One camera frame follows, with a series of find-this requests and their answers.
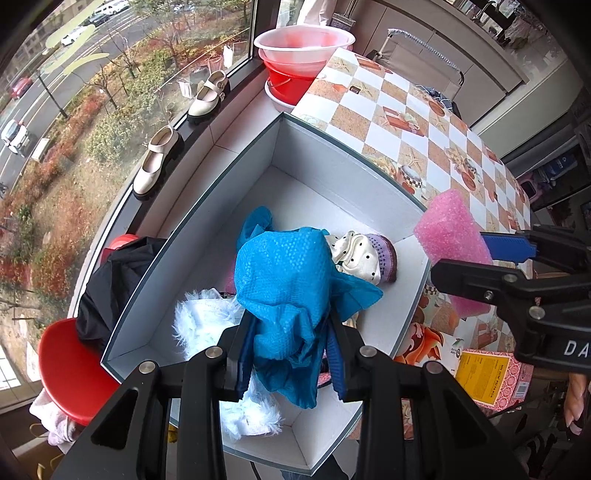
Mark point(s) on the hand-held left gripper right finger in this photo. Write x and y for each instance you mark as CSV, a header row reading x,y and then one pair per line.
x,y
335,364

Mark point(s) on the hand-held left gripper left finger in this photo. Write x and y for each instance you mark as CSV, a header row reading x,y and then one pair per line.
x,y
244,364

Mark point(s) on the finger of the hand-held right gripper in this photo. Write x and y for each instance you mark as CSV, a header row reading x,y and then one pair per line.
x,y
508,245
471,277

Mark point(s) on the pink sponge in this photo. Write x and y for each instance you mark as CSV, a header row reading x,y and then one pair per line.
x,y
448,230

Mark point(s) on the light blue fluffy scrunchie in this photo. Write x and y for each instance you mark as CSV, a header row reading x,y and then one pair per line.
x,y
203,318

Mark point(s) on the blue cloth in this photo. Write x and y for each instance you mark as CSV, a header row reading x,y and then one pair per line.
x,y
255,226
281,286

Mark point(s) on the cream polka dot scrunchie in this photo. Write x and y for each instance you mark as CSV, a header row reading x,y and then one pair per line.
x,y
358,258

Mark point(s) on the grey box with white inside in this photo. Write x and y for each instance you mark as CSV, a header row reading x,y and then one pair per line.
x,y
323,184

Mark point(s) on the person's right hand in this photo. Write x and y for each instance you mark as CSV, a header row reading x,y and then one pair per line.
x,y
579,401

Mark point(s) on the pink plastic stool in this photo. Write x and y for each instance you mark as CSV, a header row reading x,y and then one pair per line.
x,y
531,189

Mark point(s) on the floral printed box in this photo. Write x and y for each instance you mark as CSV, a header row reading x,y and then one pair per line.
x,y
429,344

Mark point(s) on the red patterned box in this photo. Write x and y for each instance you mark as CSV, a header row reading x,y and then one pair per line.
x,y
485,378

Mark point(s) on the black cloth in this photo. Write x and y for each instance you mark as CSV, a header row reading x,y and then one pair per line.
x,y
115,286

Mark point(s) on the checkered printed tablecloth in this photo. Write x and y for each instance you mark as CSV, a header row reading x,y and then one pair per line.
x,y
392,138

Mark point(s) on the dark checked cloth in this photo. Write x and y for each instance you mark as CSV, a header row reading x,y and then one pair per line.
x,y
443,99

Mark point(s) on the red plastic stool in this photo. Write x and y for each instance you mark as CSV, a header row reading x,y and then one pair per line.
x,y
121,241
64,369

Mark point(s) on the pink white cloth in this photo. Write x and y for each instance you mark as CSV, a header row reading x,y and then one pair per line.
x,y
51,415

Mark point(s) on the white plastic basin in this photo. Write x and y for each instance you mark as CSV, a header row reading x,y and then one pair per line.
x,y
277,102

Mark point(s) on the red plastic bucket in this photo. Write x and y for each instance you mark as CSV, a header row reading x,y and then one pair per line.
x,y
288,83

